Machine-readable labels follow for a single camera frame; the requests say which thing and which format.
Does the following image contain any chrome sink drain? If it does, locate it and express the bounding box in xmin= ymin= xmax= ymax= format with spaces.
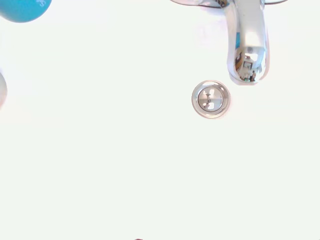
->
xmin=191 ymin=79 xmax=231 ymax=119

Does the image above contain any black soap dispenser steel pump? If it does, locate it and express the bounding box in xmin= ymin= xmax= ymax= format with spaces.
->
xmin=0 ymin=71 xmax=9 ymax=111

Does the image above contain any blue round jar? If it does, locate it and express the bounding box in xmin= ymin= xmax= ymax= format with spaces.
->
xmin=0 ymin=0 xmax=53 ymax=24

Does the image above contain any white sink vanity top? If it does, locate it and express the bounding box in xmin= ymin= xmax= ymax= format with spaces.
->
xmin=0 ymin=0 xmax=320 ymax=240

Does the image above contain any chrome sink faucet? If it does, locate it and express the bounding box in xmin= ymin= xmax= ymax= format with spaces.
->
xmin=169 ymin=0 xmax=288 ymax=87

